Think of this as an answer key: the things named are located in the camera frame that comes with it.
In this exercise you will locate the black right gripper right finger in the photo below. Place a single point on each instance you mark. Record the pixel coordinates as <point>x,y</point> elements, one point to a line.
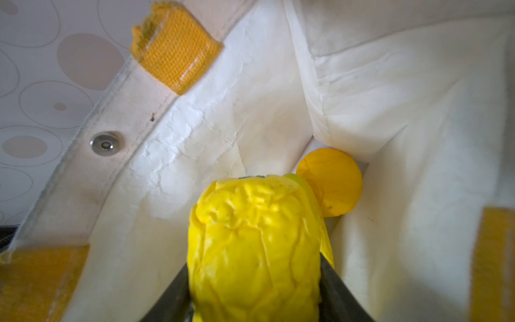
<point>337,302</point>

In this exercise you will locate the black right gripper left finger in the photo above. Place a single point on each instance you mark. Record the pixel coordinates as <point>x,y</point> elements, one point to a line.
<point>174,305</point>

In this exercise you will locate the yellow lemon toy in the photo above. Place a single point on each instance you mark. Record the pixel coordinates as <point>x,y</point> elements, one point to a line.
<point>254,252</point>

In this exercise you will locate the white canvas grocery bag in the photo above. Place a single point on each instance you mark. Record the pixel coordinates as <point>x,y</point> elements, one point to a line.
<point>117,115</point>

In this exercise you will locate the yellow banana toy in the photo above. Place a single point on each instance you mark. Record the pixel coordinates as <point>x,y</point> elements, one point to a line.
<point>325,244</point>

